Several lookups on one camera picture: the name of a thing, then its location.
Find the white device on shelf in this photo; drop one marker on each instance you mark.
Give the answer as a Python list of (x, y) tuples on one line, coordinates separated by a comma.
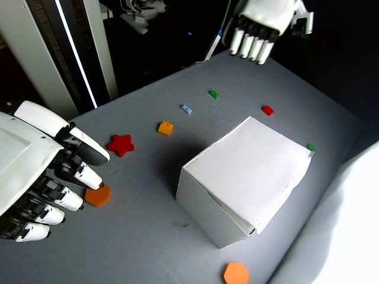
[(139, 17)]

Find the green toy brick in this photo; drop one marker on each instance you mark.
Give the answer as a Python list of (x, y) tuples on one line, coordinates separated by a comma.
[(311, 147), (213, 94)]

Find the white backdrop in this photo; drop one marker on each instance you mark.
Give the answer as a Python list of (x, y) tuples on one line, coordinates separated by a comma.
[(340, 236)]

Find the white rack frame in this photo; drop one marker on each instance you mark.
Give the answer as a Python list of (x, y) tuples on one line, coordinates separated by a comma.
[(35, 59)]

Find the cardboard box with flaps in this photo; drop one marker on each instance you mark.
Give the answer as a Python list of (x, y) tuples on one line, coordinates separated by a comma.
[(245, 165)]

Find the grey table cloth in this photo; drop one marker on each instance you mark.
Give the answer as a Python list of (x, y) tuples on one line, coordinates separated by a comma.
[(133, 236)]

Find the red star block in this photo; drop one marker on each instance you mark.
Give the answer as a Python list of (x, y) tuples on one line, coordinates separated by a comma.
[(120, 145)]

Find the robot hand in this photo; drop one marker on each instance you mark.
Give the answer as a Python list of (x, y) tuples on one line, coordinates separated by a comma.
[(263, 14), (23, 154)]

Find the red toy brick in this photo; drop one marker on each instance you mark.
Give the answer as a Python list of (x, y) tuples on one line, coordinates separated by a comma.
[(267, 110)]

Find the orange toy brick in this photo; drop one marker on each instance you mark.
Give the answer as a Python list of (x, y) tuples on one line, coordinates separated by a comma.
[(165, 128)]

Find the light blue toy brick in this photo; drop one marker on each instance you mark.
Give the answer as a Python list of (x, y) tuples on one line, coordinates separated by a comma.
[(186, 109)]

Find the white adapter with blue plug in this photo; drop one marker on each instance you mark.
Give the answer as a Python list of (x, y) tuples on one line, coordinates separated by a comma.
[(213, 45)]

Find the orange hexagon block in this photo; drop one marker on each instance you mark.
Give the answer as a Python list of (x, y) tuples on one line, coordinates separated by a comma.
[(99, 196), (236, 273)]

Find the white light strip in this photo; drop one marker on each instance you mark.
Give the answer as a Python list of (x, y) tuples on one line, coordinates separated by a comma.
[(77, 59)]

